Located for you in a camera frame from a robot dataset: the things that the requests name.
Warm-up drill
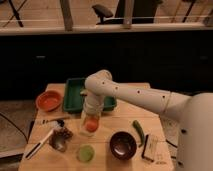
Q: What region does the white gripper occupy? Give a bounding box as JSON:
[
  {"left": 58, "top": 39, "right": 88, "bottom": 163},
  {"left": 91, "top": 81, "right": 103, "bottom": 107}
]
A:
[{"left": 83, "top": 94, "right": 104, "bottom": 117}]

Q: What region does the orange apple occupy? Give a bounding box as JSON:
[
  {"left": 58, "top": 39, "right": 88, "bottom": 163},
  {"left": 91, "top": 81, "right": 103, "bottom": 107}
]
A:
[{"left": 85, "top": 119, "right": 99, "bottom": 132}]

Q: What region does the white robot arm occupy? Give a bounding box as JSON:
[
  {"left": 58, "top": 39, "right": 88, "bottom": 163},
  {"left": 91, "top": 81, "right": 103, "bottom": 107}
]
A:
[{"left": 83, "top": 70, "right": 213, "bottom": 171}]

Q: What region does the white paper cup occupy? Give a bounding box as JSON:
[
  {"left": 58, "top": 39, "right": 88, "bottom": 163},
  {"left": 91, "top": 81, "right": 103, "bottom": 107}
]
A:
[{"left": 79, "top": 113, "right": 100, "bottom": 136}]

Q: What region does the small green cup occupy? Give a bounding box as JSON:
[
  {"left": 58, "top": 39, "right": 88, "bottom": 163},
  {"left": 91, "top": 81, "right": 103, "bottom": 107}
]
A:
[{"left": 77, "top": 145, "right": 95, "bottom": 162}]

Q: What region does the metal measuring cup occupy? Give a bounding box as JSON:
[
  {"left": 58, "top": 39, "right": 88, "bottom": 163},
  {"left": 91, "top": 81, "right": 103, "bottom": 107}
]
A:
[{"left": 49, "top": 134, "right": 66, "bottom": 152}]

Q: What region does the green plastic tray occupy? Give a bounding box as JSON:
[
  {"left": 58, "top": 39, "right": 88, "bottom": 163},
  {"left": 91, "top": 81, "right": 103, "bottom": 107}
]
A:
[{"left": 62, "top": 77, "right": 118, "bottom": 114}]

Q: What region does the brown pine cone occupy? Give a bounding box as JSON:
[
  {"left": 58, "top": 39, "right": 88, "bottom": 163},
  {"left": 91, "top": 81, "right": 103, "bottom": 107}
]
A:
[{"left": 56, "top": 127, "right": 73, "bottom": 140}]

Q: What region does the orange bowl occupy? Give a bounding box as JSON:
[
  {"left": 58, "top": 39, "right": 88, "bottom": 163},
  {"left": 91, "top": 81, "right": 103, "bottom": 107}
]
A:
[{"left": 35, "top": 90, "right": 62, "bottom": 112}]

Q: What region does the dark brown bowl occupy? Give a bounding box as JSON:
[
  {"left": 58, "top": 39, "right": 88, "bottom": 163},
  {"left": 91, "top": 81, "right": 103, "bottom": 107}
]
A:
[{"left": 109, "top": 131, "right": 137, "bottom": 160}]

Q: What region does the black office chair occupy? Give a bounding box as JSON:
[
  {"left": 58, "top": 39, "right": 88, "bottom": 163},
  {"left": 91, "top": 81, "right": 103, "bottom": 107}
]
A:
[{"left": 92, "top": 0, "right": 162, "bottom": 25}]

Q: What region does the black handled fork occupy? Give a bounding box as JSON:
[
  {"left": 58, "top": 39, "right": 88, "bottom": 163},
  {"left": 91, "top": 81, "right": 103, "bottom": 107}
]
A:
[{"left": 35, "top": 116, "right": 70, "bottom": 125}]

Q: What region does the black handled knife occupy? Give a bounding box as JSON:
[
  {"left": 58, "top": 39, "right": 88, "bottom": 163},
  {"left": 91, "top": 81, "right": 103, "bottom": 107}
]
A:
[{"left": 25, "top": 129, "right": 54, "bottom": 159}]

